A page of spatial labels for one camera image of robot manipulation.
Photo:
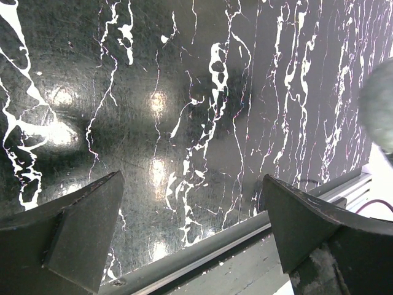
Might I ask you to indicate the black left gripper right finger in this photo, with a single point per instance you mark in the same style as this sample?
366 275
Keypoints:
326 249

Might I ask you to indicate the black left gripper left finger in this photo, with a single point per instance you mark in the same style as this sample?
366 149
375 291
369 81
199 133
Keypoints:
61 246

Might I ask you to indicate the grey ceramic mug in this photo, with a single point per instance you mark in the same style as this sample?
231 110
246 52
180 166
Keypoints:
375 107

